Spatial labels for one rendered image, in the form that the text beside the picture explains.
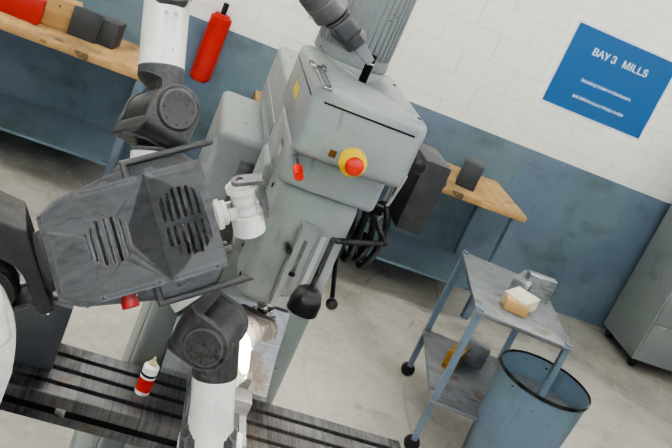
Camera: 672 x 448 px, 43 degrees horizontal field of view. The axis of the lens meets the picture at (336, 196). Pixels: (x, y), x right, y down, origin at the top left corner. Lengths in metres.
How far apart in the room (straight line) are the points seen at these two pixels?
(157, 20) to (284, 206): 0.54
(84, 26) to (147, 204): 4.30
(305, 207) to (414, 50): 4.46
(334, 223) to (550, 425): 2.42
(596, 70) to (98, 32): 3.64
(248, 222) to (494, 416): 2.74
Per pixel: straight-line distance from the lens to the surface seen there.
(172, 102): 1.62
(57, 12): 5.80
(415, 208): 2.32
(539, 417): 4.18
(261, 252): 2.01
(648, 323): 7.03
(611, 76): 6.86
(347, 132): 1.78
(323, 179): 1.91
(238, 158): 2.40
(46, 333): 2.22
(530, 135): 6.76
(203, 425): 1.73
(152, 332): 2.64
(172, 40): 1.69
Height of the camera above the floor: 2.20
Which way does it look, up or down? 17 degrees down
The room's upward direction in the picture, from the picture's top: 24 degrees clockwise
